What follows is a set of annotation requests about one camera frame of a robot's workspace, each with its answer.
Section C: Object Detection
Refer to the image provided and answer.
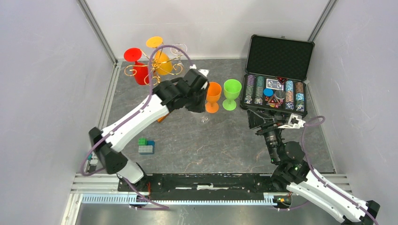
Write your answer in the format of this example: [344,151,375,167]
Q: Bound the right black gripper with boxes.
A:
[245,109,286,163]

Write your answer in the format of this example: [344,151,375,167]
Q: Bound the orange plastic wine glass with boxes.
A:
[205,82,222,113]

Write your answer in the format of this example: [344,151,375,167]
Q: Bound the clear wine glass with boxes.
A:
[192,111,210,125]
[170,43,188,63]

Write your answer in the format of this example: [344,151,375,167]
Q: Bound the green plastic wine glass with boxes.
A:
[222,79,242,111]

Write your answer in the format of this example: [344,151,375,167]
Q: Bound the red plastic wine glass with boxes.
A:
[123,47,150,85]

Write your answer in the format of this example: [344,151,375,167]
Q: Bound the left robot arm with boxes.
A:
[89,68,209,191]

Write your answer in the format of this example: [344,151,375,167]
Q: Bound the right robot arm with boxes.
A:
[247,109,380,225]

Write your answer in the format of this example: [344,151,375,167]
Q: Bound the yellow-orange plastic wine glass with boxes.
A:
[146,36,172,75]

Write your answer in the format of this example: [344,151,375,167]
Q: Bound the clear wine glass back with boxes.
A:
[170,43,188,63]

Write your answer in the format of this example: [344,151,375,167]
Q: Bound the wooden rack base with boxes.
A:
[157,113,169,123]

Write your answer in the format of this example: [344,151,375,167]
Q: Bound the triangular all-in button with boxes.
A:
[267,95,282,108]

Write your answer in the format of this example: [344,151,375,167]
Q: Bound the blue poker chip disc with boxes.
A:
[263,88,274,97]

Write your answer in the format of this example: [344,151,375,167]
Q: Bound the playing card deck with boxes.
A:
[266,78,284,90]

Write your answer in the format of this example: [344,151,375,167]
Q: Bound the black poker chip case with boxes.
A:
[240,35,315,117]

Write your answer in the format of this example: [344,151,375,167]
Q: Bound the blue toy brick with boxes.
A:
[147,140,155,148]

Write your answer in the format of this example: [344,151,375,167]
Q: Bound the green toy brick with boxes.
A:
[138,138,147,146]

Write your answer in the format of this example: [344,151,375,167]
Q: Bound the grey toy brick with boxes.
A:
[138,145,154,155]

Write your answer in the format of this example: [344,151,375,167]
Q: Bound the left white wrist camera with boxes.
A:
[189,64,209,77]

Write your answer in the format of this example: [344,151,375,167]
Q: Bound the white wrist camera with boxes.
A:
[189,64,209,77]
[278,113,306,129]

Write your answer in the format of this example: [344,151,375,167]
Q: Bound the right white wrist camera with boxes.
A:
[278,113,306,129]

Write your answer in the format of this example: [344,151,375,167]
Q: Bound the gold wire glass rack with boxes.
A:
[123,48,184,85]

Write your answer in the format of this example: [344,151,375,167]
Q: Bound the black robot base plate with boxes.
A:
[117,173,293,201]

